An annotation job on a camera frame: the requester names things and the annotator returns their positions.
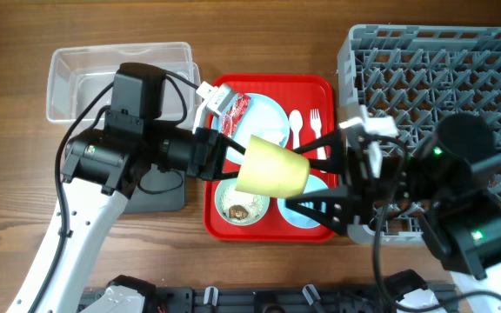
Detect white plastic spoon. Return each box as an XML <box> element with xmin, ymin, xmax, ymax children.
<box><xmin>289</xmin><ymin>110</ymin><xmax>303</xmax><ymax>149</ymax></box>

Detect right black camera cable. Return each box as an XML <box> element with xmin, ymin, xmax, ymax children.
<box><xmin>371</xmin><ymin>134</ymin><xmax>501</xmax><ymax>313</ymax></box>

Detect grey dishwasher rack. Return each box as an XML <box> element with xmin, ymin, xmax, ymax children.
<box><xmin>336</xmin><ymin>23</ymin><xmax>501</xmax><ymax>246</ymax></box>

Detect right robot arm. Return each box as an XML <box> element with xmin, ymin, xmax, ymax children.
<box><xmin>285</xmin><ymin>113</ymin><xmax>501</xmax><ymax>312</ymax></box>

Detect black camera cable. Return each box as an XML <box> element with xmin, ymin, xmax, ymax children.
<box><xmin>371</xmin><ymin>134</ymin><xmax>501</xmax><ymax>313</ymax></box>
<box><xmin>26</xmin><ymin>69</ymin><xmax>202</xmax><ymax>313</ymax></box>

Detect white rice pile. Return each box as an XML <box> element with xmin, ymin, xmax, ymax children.
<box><xmin>219</xmin><ymin>182</ymin><xmax>269</xmax><ymax>220</ymax></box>

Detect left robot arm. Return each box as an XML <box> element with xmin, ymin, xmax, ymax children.
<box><xmin>9</xmin><ymin>63</ymin><xmax>245</xmax><ymax>312</ymax></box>

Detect light blue bowl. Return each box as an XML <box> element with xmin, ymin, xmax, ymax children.
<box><xmin>276</xmin><ymin>173</ymin><xmax>332</xmax><ymax>230</ymax></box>

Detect light blue plate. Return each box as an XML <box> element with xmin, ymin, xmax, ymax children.
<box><xmin>211</xmin><ymin>93</ymin><xmax>290</xmax><ymax>148</ymax></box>

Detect red serving tray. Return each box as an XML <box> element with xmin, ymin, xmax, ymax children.
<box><xmin>204</xmin><ymin>74</ymin><xmax>335</xmax><ymax>243</ymax></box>

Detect black plastic tray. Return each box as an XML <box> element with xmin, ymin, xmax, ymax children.
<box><xmin>124</xmin><ymin>164</ymin><xmax>186</xmax><ymax>214</ymax></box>

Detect yellow plastic cup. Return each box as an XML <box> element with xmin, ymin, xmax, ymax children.
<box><xmin>235</xmin><ymin>136</ymin><xmax>311</xmax><ymax>198</ymax></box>

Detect white napkin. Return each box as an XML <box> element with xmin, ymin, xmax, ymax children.
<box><xmin>261</xmin><ymin>129</ymin><xmax>288</xmax><ymax>147</ymax></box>

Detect clear plastic waste bin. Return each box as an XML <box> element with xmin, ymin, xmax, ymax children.
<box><xmin>46</xmin><ymin>42</ymin><xmax>201</xmax><ymax>127</ymax></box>

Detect brown food scrap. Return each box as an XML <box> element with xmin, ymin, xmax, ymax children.
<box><xmin>228</xmin><ymin>205</ymin><xmax>249</xmax><ymax>220</ymax></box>

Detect left black camera cable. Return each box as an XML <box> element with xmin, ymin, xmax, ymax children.
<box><xmin>26</xmin><ymin>69</ymin><xmax>202</xmax><ymax>313</ymax></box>

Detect green bowl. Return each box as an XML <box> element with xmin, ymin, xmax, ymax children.
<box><xmin>213</xmin><ymin>176</ymin><xmax>271</xmax><ymax>226</ymax></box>

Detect white plastic fork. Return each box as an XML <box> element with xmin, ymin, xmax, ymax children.
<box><xmin>310</xmin><ymin>109</ymin><xmax>327</xmax><ymax>160</ymax></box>

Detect red snack wrapper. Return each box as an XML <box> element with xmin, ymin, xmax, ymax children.
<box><xmin>220</xmin><ymin>93</ymin><xmax>251</xmax><ymax>137</ymax></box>

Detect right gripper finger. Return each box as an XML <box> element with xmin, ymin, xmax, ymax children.
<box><xmin>293</xmin><ymin>129</ymin><xmax>348</xmax><ymax>176</ymax></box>
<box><xmin>285</xmin><ymin>186</ymin><xmax>355</xmax><ymax>235</ymax></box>

